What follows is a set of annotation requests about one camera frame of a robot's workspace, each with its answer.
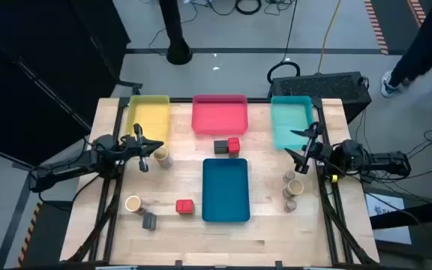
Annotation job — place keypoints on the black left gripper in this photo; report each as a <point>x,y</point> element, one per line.
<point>131,146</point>

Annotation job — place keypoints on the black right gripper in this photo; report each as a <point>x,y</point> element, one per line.
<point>319,153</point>

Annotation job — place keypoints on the bamboo-lidded spice jar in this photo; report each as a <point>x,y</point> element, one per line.
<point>161,153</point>
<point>133,203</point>
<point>296,186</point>

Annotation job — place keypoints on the small cork-topped spice jar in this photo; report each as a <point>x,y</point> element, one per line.
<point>289,175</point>
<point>290,205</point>

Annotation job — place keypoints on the red-lidded patterned spice tin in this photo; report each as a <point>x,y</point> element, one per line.
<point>233,145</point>
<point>184,206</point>

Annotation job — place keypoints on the dark grey spice tin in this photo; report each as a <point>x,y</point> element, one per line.
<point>220,147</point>
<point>149,221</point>

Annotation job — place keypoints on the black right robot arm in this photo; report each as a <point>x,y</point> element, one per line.
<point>384,161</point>

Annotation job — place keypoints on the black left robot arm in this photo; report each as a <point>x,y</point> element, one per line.
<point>62,174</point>

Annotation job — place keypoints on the yellow plastic tray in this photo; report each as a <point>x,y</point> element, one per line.
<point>150,116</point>

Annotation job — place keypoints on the teal plastic tray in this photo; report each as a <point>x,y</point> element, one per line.
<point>289,116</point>

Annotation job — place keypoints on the black mesh computer case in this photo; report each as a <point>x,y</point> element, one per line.
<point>321,88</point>

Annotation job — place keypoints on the red plastic tray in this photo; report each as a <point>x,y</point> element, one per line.
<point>219,116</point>

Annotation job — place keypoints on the blue plastic tray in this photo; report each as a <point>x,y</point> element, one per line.
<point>225,191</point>

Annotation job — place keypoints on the black stand pole with base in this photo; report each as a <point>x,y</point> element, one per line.
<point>178,52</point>

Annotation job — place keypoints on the person's shoe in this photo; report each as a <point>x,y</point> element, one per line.
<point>387,89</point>

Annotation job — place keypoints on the white printed sign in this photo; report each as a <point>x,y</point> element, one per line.
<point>384,210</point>

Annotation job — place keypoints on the black floor mat orange stripes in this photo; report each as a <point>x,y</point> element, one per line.
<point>47,236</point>
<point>392,22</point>

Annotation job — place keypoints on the black metal bar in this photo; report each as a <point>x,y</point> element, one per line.
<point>418,213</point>

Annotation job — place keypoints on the black folding partition screen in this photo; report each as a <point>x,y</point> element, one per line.
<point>32,56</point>

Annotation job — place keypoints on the person's leg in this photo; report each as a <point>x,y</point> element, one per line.
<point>426,41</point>

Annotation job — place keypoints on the black aluminium table frame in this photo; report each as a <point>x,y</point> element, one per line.
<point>181,100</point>

